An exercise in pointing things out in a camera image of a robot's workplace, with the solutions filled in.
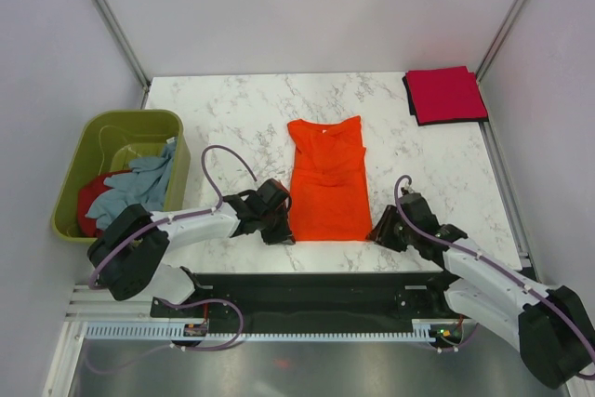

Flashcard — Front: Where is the orange t shirt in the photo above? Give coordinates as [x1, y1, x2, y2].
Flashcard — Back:
[287, 115, 373, 242]

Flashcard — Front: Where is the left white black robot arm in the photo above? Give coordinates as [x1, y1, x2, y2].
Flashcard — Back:
[87, 179, 296, 316]

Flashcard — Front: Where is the dark red t shirt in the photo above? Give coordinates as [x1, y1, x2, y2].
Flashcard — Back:
[76, 170, 128, 237]

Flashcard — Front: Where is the olive green plastic bin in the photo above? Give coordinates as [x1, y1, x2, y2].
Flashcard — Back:
[51, 110, 191, 245]

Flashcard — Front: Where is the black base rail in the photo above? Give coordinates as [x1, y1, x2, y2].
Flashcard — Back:
[151, 272, 459, 333]

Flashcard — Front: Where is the right aluminium frame post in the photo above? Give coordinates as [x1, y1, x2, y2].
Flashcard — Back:
[475, 0, 530, 85]

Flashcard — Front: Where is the aluminium frame post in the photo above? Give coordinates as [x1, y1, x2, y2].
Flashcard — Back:
[91, 0, 151, 93]
[475, 0, 530, 85]

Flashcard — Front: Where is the white slotted cable duct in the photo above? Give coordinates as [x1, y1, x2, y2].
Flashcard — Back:
[85, 322, 435, 343]

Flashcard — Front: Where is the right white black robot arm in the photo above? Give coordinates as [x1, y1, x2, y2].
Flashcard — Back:
[366, 192, 594, 389]

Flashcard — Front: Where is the light blue t shirt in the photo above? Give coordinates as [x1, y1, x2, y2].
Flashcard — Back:
[86, 138, 177, 231]

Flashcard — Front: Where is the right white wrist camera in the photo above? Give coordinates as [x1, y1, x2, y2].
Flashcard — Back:
[401, 184, 415, 195]

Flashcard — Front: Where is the left aluminium frame post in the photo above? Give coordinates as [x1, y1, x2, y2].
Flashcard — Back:
[91, 0, 151, 93]

